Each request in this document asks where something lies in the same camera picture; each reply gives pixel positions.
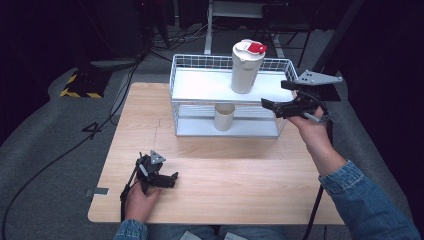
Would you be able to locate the white metal stand frame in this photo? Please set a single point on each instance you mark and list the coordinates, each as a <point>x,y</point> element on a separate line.
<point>209,26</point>

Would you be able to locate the black metal frame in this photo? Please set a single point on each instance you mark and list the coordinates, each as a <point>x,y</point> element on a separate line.
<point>290,23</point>

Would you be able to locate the yellow black striped stand base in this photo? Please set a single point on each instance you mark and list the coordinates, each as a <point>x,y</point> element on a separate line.
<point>85,85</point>

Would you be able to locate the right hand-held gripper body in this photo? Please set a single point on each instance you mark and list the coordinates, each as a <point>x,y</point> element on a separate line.
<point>308,96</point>

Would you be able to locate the grey tape strip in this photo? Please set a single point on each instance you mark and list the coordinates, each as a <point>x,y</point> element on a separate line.
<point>100,191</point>

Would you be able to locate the black slanted stand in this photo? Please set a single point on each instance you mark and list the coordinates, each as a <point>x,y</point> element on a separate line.
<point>333,36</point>

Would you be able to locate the person's right hand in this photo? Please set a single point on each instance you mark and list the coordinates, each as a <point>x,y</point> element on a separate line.
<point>311,130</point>

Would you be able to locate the white tumbler with red flap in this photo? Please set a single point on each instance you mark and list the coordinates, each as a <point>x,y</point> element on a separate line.
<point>245,68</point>

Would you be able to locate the person's left hand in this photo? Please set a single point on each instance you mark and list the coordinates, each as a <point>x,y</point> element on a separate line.
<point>140,203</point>

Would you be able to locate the white paper sheet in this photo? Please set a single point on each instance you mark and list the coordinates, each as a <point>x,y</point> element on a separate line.
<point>234,236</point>
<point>189,236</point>

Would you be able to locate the cream paper cup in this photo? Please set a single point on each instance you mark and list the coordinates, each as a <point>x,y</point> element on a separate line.
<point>224,116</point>

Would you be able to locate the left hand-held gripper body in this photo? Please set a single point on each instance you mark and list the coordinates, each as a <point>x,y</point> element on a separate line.
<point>150,171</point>

